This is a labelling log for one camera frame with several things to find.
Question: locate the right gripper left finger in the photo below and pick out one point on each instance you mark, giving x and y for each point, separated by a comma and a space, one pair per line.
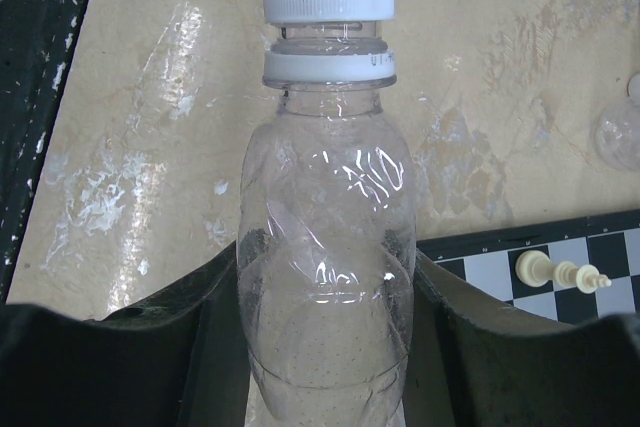
175, 358

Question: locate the clear crushed bottle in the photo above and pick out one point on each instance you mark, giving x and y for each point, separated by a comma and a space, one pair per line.
326, 244

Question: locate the white chess piece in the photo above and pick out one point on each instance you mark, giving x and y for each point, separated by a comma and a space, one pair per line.
535, 269

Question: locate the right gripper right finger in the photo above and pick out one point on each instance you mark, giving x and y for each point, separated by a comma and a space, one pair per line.
478, 361

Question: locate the chessboard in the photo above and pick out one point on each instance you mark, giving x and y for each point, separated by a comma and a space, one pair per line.
487, 261

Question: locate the clear slim bottle white cap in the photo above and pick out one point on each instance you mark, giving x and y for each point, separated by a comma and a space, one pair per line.
617, 135

